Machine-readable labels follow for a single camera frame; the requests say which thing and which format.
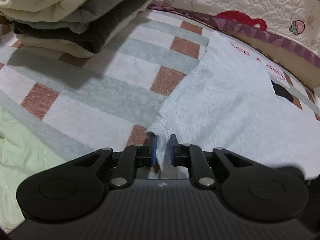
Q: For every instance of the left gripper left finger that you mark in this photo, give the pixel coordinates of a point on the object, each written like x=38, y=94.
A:
x=126, y=163

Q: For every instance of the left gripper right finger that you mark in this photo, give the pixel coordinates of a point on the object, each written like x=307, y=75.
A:
x=192, y=157

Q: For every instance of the light grey abc t-shirt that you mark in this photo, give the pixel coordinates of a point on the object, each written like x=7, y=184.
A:
x=228, y=101

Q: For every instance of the checkered bed sheet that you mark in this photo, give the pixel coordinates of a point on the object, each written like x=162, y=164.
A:
x=77, y=105

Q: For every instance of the light green quilted blanket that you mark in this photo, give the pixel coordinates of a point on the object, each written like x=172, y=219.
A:
x=22, y=154

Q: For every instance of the grey folded garment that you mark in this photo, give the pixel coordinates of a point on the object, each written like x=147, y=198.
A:
x=78, y=21

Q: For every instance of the white red bear quilt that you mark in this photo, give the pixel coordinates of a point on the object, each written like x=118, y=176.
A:
x=285, y=30

